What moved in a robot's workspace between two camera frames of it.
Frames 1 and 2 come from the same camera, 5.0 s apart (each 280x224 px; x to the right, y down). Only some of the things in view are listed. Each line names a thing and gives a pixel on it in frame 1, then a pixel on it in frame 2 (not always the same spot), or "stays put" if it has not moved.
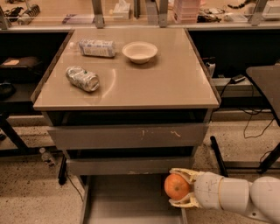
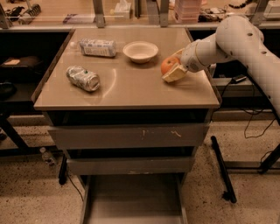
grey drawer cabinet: [126, 106] stays put
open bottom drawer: [127, 199] stays put
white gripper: [206, 189] → [189, 60]
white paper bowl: [139, 52] stays put
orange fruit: [177, 187] → [168, 62]
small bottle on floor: [46, 157] stays put
